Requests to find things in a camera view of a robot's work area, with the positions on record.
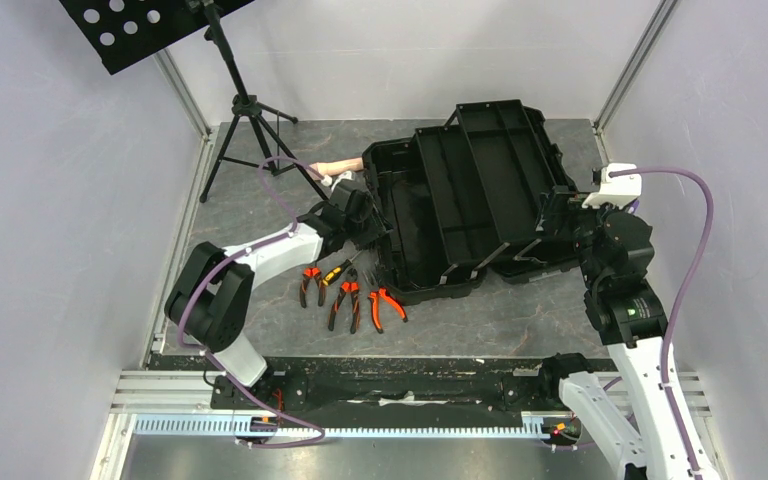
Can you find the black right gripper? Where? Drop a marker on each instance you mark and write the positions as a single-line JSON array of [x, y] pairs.
[[561, 212]]

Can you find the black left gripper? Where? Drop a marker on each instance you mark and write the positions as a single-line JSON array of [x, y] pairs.
[[376, 225]]

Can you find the yellow black screwdriver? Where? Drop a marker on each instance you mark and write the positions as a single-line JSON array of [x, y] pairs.
[[335, 273]]

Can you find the black plastic toolbox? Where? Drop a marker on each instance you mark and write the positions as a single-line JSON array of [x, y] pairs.
[[463, 200]]

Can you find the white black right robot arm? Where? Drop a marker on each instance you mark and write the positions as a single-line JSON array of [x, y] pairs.
[[661, 441]]

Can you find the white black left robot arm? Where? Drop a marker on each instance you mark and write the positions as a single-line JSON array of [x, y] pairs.
[[210, 297]]

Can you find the black tripod music stand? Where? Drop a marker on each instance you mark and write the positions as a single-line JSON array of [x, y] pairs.
[[123, 33]]

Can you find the beige wooden handle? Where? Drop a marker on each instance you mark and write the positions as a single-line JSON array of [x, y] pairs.
[[332, 169]]

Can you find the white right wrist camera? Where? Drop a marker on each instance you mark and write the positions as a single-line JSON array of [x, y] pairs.
[[618, 185]]

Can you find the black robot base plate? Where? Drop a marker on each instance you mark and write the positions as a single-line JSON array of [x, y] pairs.
[[406, 392]]

